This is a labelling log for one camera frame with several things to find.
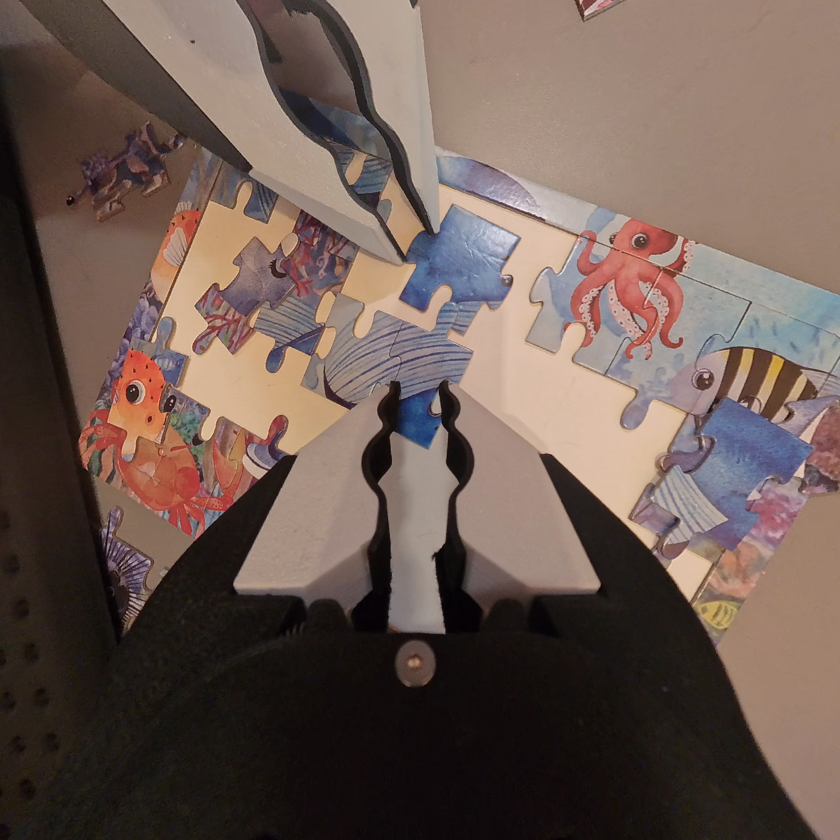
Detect purple coral puzzle piece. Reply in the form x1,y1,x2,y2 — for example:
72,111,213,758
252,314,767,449
66,121,186,222

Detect mottled blue puzzle piece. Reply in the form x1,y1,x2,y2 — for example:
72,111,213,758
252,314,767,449
696,397,815,503

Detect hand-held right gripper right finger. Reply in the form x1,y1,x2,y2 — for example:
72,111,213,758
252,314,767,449
436,379,601,635

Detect striped fish puzzle piece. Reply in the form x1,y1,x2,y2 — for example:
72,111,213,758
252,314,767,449
620,295,840,431

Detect dark blue red coral piece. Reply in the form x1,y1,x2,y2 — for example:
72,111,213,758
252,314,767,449
289,210,360,298

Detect light blue striped puzzle piece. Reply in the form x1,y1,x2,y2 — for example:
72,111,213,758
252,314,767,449
631,467,731,553

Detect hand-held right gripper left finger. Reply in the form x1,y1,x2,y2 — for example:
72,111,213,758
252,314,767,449
231,381,403,634

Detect octopus arms puzzle piece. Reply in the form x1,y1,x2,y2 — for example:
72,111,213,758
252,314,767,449
607,246,752,395

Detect blue striped whale puzzle piece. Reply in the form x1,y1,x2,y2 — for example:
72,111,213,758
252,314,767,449
392,305,475,398

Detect striped piece with dark triangle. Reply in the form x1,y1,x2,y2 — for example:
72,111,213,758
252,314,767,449
255,298,329,374

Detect pale striped whale puzzle piece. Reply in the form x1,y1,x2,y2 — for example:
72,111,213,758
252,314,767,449
301,294,403,403

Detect black perforated panel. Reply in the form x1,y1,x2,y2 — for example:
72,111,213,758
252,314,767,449
0,39,126,840

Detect joined crab pufferfish puzzle pieces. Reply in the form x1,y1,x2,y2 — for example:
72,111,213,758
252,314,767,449
80,316,263,534

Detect striped puzzle piece with notch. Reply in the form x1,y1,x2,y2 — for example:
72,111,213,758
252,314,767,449
328,141,395,221

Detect dark blue whale eye piece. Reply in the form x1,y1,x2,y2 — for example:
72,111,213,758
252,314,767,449
398,205,522,324

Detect purple blue puzzle piece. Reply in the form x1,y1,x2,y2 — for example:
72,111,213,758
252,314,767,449
211,236,299,317

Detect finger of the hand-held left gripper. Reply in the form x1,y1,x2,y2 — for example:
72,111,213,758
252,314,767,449
307,0,439,237
104,0,408,266

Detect grey purple puzzle piece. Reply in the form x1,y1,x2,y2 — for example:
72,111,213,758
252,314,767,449
784,392,840,454

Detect dark blue puzzle piece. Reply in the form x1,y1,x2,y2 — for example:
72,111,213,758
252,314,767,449
394,387,448,452

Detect octopus body puzzle piece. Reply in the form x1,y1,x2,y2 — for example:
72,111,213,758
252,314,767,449
525,220,664,368

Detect purple fan puzzle piece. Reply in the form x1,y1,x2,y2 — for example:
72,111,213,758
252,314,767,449
98,505,157,634

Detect ocean print puzzle tray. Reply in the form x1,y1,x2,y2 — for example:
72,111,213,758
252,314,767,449
79,147,840,647

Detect red coral teal puzzle piece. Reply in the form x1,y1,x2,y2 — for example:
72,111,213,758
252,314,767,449
195,289,260,357

